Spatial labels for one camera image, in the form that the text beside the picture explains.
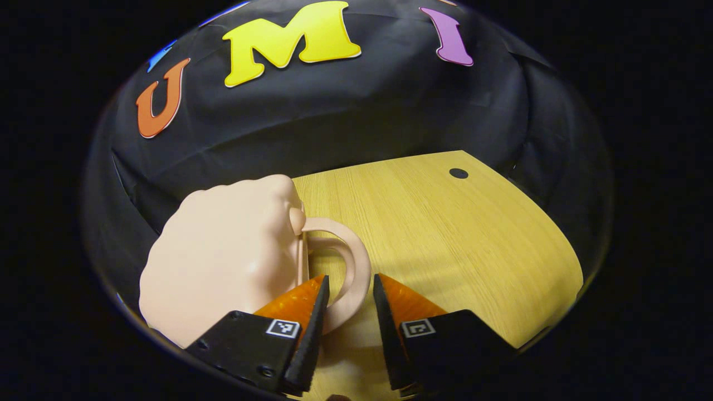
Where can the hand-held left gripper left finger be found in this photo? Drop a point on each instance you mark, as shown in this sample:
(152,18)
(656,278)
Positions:
(315,340)

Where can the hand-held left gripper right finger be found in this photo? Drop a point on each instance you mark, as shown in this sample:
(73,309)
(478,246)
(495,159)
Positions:
(387,340)

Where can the beige pink suitcase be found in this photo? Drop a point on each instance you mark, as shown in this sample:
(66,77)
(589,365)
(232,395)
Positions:
(223,262)

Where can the black backdrop cloth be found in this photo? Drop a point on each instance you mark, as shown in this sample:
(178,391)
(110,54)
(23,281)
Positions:
(334,111)

